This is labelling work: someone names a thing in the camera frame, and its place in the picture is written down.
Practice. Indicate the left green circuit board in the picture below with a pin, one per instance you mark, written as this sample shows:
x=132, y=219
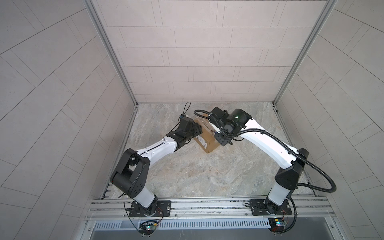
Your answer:
x=147, y=228

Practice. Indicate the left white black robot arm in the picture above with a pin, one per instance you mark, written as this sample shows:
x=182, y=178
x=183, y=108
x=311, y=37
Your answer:
x=130, y=174

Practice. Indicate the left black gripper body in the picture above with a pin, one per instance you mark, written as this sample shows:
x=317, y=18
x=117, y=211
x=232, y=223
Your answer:
x=192, y=132

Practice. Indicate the green circuit board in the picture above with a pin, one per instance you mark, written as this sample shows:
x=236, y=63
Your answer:
x=147, y=228
x=277, y=224

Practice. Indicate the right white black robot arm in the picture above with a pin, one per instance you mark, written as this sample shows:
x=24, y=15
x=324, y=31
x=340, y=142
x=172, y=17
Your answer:
x=241, y=124

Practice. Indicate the left aluminium corner post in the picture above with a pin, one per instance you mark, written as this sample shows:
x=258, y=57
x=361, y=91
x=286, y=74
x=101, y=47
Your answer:
x=90, y=7

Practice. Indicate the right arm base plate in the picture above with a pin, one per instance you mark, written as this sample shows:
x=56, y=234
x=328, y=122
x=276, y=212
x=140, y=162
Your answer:
x=259, y=208

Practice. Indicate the right aluminium corner post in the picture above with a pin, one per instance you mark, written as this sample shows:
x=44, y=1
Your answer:
x=324, y=15

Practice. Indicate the right green circuit board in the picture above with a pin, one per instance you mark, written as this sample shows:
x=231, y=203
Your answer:
x=277, y=224

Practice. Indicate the aluminium corner post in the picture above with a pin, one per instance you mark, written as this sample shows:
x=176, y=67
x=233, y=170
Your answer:
x=90, y=7
x=324, y=15

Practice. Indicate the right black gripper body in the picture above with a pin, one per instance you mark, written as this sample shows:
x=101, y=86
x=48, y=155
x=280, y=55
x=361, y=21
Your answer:
x=223, y=136

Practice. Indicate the brown taped cardboard box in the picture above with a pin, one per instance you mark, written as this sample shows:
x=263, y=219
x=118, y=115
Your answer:
x=207, y=138

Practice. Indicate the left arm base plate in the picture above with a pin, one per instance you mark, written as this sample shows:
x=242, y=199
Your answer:
x=160, y=209

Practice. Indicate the aluminium front rail frame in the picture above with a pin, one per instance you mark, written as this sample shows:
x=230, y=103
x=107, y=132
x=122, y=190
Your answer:
x=221, y=218

